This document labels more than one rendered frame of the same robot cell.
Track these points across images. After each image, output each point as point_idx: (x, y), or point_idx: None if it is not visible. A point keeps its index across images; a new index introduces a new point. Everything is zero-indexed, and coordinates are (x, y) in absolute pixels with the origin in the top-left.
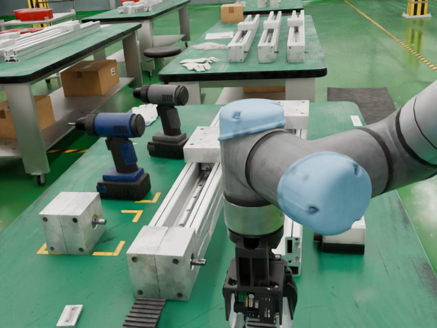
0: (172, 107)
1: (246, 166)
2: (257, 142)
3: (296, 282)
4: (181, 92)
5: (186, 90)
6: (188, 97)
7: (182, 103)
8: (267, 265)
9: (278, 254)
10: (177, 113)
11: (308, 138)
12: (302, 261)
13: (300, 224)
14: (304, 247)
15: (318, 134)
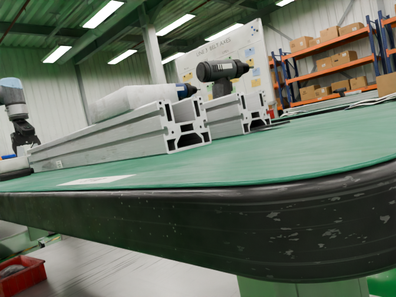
0: (214, 83)
1: (20, 99)
2: (15, 91)
3: (32, 173)
4: (196, 69)
5: (201, 66)
6: (204, 73)
7: (198, 79)
8: (13, 126)
9: (16, 131)
10: (213, 90)
11: (139, 158)
12: (34, 173)
13: (30, 148)
14: (38, 172)
15: (134, 161)
